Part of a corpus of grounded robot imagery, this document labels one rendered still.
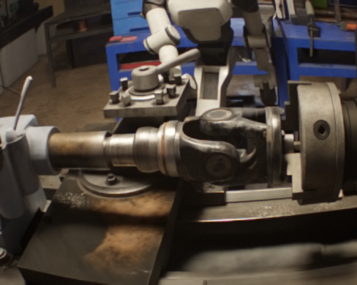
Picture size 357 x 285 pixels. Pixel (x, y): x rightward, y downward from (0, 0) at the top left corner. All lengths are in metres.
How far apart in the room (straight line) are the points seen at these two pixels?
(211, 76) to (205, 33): 0.25
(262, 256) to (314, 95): 0.50
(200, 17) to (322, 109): 1.22
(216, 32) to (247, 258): 1.14
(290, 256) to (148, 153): 0.49
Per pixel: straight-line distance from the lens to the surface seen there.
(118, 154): 0.93
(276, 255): 1.17
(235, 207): 1.18
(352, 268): 0.97
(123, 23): 2.90
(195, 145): 0.85
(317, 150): 0.79
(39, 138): 0.99
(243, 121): 0.85
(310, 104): 0.81
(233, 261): 1.17
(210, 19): 1.95
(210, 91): 2.15
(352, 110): 0.87
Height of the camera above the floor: 1.53
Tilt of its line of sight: 27 degrees down
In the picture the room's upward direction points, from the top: 8 degrees counter-clockwise
